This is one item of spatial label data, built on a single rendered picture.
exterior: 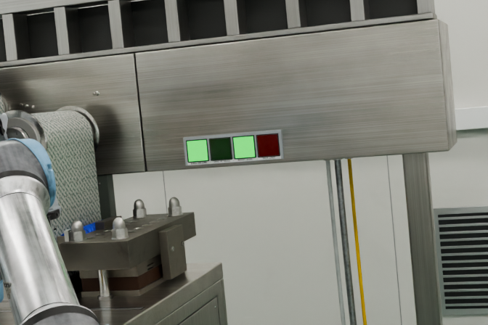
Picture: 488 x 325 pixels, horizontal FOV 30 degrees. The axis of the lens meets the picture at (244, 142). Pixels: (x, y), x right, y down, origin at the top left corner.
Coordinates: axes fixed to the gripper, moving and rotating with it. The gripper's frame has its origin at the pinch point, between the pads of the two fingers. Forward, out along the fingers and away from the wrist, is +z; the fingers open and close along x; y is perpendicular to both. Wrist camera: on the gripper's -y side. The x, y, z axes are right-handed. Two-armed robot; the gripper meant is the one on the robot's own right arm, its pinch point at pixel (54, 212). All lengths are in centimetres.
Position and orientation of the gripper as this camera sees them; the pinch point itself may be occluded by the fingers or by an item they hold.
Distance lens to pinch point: 206.8
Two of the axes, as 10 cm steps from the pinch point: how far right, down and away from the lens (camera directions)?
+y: -0.9, -9.9, -0.5
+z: 3.0, -0.8, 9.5
